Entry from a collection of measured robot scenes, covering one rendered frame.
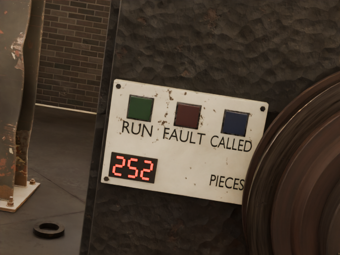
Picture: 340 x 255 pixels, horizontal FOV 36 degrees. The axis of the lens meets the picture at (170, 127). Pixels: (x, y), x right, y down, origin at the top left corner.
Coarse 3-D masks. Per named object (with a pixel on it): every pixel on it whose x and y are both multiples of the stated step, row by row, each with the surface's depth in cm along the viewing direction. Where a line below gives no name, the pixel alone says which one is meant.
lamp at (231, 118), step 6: (228, 114) 86; (234, 114) 86; (240, 114) 86; (246, 114) 86; (228, 120) 86; (234, 120) 86; (240, 120) 86; (228, 126) 86; (234, 126) 86; (240, 126) 86; (228, 132) 87; (234, 132) 87; (240, 132) 86
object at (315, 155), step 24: (336, 120) 71; (312, 144) 72; (336, 144) 71; (288, 168) 73; (312, 168) 72; (336, 168) 70; (288, 192) 73; (312, 192) 71; (288, 216) 74; (312, 216) 72; (288, 240) 74; (312, 240) 72
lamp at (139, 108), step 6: (132, 96) 86; (132, 102) 86; (138, 102) 86; (144, 102) 86; (150, 102) 86; (132, 108) 86; (138, 108) 86; (144, 108) 86; (150, 108) 86; (132, 114) 87; (138, 114) 87; (144, 114) 87
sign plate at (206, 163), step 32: (128, 96) 87; (160, 96) 86; (192, 96) 86; (224, 96) 87; (128, 128) 88; (160, 128) 87; (192, 128) 87; (256, 128) 87; (128, 160) 88; (160, 160) 89; (192, 160) 88; (224, 160) 88; (192, 192) 89; (224, 192) 89
